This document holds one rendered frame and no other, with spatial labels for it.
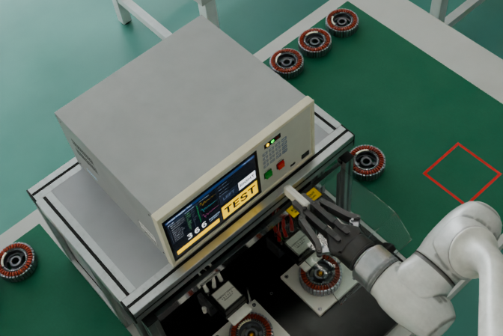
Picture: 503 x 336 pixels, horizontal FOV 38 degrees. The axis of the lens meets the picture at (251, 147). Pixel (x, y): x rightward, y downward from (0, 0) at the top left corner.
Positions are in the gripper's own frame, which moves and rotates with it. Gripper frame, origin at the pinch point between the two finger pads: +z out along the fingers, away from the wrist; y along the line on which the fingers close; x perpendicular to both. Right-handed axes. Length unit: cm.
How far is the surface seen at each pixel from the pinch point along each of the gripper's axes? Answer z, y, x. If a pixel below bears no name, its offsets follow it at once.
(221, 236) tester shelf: 7.7, -16.3, -6.8
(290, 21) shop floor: 131, 115, -118
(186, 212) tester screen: 9.3, -22.3, 8.7
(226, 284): 6.2, -18.9, -26.3
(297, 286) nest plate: -1.4, -2.6, -40.1
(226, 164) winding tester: 9.9, -10.3, 13.7
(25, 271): 54, -54, -40
